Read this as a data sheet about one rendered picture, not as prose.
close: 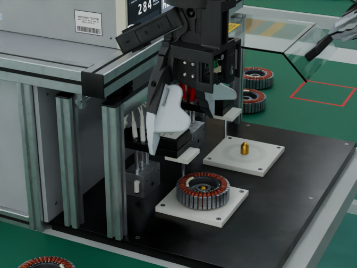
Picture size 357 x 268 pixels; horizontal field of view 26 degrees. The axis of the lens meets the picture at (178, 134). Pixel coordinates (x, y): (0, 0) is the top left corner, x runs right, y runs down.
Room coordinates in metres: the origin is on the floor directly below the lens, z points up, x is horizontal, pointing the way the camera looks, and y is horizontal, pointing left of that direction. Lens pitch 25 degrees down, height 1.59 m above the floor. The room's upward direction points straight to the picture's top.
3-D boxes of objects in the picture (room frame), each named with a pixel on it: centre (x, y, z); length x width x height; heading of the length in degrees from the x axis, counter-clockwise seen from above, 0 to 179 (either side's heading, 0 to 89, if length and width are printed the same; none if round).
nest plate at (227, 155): (1.65, -0.16, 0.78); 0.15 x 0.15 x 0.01; 64
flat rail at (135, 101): (1.58, -0.01, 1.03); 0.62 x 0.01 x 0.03; 154
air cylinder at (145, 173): (1.49, 0.08, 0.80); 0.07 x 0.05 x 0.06; 154
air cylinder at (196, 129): (1.71, -0.03, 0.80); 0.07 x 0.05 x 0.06; 154
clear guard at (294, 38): (1.71, -0.18, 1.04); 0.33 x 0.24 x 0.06; 64
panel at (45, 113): (1.65, 0.12, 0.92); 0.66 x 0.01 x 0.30; 154
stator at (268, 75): (2.19, -0.23, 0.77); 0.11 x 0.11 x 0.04
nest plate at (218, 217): (1.43, -0.05, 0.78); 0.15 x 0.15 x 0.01; 64
